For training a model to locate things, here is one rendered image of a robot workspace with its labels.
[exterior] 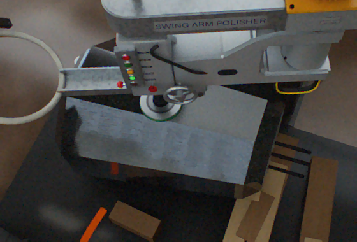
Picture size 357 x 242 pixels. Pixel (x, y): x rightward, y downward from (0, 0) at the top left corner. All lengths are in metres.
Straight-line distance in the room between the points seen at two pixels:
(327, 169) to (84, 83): 1.63
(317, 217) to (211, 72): 1.36
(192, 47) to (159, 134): 0.66
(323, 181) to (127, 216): 1.21
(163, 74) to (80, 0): 2.17
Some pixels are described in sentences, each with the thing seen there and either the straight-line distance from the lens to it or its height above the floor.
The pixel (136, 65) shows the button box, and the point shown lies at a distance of 2.02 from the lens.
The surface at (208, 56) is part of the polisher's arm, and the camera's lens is 2.04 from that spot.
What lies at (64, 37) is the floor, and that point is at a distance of 3.98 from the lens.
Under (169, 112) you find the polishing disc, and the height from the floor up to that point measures 0.88.
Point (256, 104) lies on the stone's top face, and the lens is 2.57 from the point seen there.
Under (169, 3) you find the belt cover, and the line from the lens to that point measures 1.81.
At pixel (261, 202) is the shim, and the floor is 0.22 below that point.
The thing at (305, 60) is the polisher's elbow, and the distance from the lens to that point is 2.12.
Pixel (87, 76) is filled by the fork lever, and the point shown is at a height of 1.07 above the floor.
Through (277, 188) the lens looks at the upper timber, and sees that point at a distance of 3.05.
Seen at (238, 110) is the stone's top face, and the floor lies 0.82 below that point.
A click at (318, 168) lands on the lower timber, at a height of 0.09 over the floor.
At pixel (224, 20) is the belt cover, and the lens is 1.81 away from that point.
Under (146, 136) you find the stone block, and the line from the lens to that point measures 2.60.
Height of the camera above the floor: 3.08
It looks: 62 degrees down
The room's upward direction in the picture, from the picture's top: 10 degrees counter-clockwise
